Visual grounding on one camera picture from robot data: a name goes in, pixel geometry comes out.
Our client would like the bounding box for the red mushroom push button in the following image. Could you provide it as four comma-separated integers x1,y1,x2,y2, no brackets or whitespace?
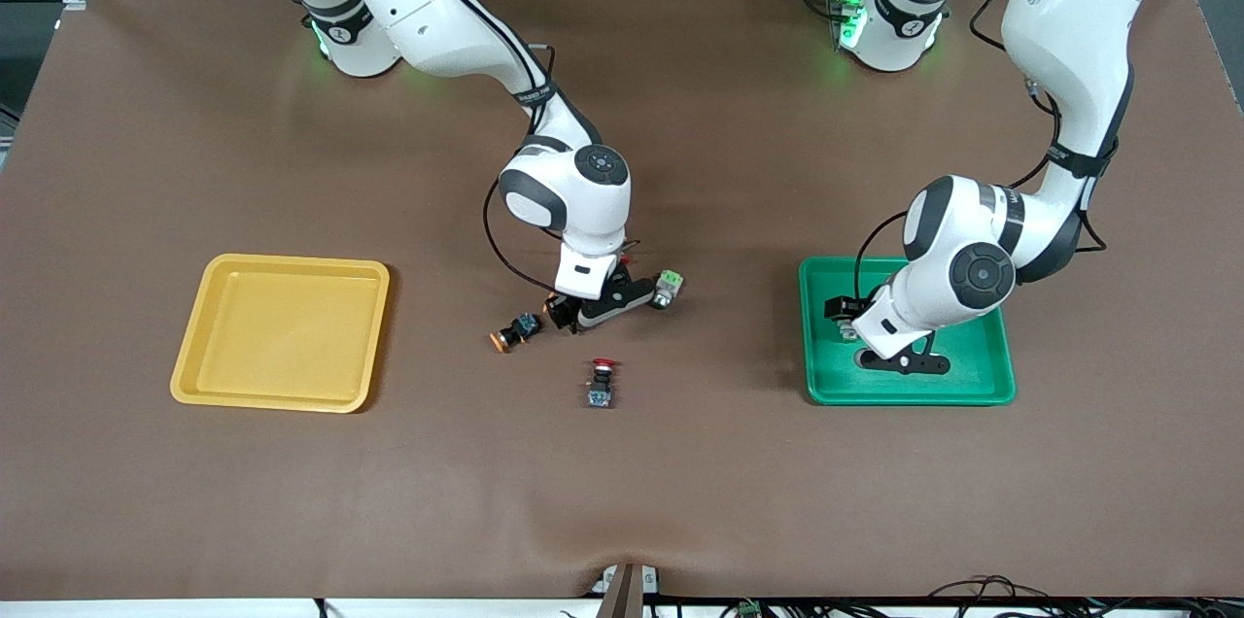
585,358,620,410

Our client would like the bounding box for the green plastic tray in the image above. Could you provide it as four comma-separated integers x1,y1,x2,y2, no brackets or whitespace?
798,256,1018,406

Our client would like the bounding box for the brown table mat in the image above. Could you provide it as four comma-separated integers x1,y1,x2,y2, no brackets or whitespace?
0,0,1244,600

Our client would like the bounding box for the yellow plastic tray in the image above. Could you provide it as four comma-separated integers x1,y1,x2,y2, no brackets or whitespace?
170,254,392,414

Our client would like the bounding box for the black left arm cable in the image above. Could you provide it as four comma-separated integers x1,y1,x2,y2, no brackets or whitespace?
853,0,1109,300

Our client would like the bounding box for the metal table edge bracket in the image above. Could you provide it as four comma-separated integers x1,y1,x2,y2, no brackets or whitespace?
591,562,664,618

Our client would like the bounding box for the black cable bundle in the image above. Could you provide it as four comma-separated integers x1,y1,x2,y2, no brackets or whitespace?
923,576,1244,618

